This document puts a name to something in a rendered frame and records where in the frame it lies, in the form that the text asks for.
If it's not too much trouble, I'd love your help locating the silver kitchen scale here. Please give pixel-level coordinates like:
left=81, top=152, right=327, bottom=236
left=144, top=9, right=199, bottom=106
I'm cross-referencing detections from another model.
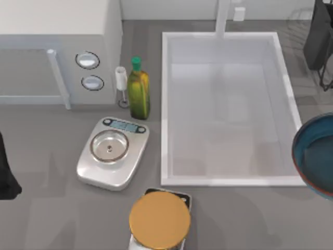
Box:
left=76, top=117, right=151, bottom=192

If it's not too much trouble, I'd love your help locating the white sink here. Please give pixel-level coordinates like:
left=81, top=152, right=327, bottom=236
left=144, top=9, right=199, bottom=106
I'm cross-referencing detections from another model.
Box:
left=160, top=31, right=306, bottom=188

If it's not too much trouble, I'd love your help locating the white milk frother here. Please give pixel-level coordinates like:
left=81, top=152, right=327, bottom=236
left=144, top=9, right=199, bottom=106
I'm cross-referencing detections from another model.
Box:
left=115, top=66, right=130, bottom=108

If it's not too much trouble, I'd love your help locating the black kitchen scale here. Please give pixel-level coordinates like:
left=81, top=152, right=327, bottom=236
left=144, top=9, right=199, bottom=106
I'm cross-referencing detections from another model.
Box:
left=144, top=188, right=193, bottom=250

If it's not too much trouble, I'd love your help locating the small microwave knob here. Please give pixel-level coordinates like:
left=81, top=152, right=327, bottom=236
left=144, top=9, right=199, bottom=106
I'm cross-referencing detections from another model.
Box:
left=81, top=74, right=105, bottom=92

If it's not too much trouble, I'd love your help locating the jar with golden lid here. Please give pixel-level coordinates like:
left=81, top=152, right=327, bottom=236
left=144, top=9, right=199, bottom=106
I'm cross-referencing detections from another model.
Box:
left=128, top=193, right=192, bottom=250

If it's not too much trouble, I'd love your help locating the large microwave knob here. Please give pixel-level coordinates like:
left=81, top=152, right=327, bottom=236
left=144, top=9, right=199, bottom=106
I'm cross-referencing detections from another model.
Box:
left=74, top=51, right=100, bottom=70

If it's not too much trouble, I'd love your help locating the tall white tap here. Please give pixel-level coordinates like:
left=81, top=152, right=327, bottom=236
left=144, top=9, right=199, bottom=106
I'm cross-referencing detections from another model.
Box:
left=214, top=0, right=229, bottom=40

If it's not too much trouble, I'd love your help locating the blue bowl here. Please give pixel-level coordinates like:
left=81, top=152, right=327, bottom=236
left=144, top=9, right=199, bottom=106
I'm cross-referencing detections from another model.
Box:
left=291, top=112, right=333, bottom=201

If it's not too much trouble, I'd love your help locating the pale microwave oven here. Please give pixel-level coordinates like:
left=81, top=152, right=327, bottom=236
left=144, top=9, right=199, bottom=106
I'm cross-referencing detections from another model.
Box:
left=0, top=0, right=124, bottom=110

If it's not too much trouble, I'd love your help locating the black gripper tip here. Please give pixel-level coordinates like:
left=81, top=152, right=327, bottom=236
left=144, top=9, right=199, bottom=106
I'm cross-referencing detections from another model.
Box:
left=0, top=132, right=22, bottom=201

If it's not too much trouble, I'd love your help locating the black chair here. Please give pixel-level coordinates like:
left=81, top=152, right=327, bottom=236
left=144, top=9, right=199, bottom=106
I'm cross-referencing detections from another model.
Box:
left=303, top=0, right=333, bottom=92

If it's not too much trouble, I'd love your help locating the microwave door handle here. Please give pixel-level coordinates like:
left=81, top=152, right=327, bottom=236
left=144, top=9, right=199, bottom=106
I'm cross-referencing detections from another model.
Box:
left=46, top=48, right=72, bottom=110

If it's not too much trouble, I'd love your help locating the white wall socket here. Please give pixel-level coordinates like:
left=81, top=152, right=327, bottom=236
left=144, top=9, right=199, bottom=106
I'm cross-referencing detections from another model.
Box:
left=233, top=7, right=246, bottom=22

